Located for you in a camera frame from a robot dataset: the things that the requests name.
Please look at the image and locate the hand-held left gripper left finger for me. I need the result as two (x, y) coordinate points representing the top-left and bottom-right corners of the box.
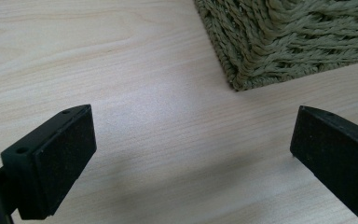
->
(0, 104), (98, 221)

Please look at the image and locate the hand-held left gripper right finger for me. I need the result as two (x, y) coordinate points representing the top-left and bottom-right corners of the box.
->
(289, 105), (358, 222)

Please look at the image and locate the green woven basket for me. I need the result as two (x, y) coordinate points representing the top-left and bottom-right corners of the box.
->
(193, 0), (358, 92)

